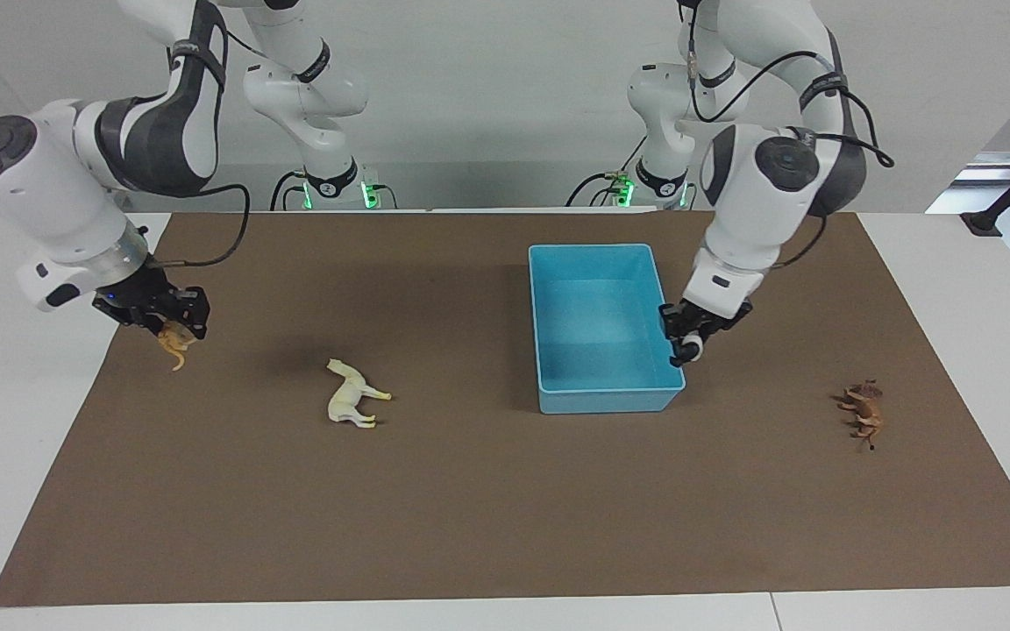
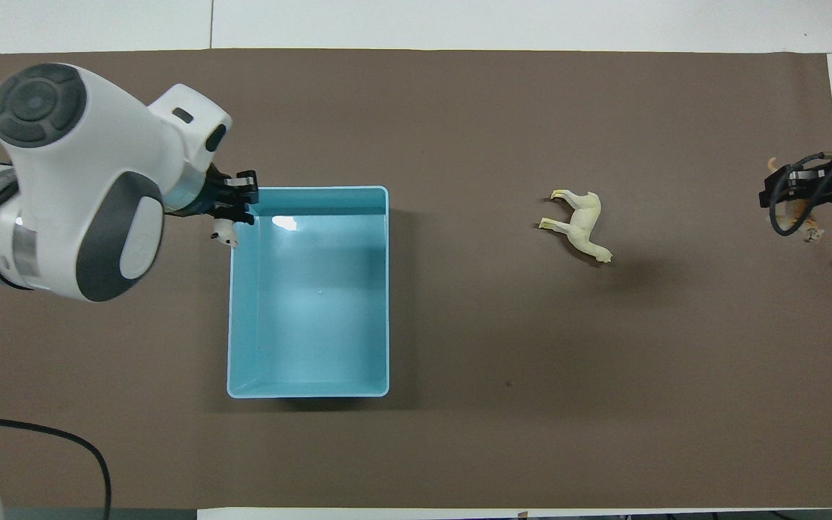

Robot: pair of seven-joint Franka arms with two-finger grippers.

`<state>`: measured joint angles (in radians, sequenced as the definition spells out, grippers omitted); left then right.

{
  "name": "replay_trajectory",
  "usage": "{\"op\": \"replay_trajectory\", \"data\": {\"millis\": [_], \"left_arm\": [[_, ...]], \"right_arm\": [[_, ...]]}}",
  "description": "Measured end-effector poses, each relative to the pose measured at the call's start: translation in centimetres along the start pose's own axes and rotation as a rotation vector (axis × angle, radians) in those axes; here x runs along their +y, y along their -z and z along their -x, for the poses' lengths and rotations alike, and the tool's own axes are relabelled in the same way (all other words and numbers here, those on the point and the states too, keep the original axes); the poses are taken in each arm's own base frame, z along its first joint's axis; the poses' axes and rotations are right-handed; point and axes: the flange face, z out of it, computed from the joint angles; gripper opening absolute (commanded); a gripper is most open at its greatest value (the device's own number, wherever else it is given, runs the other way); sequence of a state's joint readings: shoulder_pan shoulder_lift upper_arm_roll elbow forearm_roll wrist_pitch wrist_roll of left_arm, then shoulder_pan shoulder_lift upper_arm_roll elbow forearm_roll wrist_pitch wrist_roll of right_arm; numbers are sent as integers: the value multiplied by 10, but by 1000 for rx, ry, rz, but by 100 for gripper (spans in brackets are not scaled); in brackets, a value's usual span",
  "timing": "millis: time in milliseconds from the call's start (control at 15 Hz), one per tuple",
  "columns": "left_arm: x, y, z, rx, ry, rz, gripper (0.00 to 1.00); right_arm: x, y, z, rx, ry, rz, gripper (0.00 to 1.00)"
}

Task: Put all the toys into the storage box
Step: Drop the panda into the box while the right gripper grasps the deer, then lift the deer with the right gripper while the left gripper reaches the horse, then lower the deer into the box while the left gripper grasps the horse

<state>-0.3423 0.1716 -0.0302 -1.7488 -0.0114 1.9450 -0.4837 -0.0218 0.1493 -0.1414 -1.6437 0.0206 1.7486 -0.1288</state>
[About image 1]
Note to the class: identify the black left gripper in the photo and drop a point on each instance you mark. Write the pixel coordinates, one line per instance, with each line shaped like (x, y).
(720, 317)

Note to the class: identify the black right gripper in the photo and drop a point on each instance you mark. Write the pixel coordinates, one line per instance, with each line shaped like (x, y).
(141, 298)

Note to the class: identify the black and white panda toy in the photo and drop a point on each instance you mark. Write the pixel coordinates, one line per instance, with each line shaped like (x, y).
(689, 343)

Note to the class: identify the orange striped tiger toy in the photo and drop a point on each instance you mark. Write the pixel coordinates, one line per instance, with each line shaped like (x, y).
(175, 343)

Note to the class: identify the cream white horse toy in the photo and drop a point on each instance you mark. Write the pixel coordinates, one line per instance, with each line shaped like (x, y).
(349, 399)

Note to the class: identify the brown lion toy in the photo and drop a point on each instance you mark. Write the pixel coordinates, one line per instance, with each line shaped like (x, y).
(863, 410)

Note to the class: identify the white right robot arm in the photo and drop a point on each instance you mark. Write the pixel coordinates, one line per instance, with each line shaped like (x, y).
(40, 202)

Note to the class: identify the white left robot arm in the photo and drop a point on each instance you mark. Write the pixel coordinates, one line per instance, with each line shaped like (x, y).
(759, 202)

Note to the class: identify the light blue storage box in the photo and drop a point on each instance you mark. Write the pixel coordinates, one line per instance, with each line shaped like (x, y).
(597, 324)

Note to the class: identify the brown table mat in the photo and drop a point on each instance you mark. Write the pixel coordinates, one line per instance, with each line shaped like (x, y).
(505, 508)

